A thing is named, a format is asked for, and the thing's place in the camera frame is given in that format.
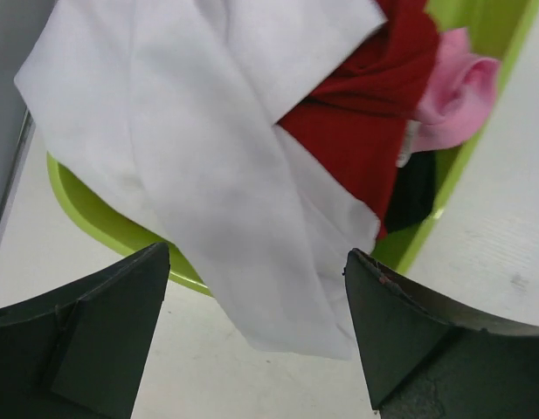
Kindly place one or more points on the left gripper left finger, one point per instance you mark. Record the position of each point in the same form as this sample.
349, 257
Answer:
79, 351

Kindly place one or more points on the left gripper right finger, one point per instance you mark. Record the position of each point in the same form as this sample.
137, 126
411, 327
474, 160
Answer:
425, 355

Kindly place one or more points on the white t shirt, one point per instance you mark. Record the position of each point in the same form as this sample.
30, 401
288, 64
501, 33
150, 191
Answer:
169, 110

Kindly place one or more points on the black t shirt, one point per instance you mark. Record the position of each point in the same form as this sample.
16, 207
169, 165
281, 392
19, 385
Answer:
414, 192

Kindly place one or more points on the red t shirt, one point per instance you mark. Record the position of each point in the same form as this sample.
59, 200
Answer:
343, 139

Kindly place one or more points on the pink t shirt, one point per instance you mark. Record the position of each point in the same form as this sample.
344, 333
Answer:
460, 95

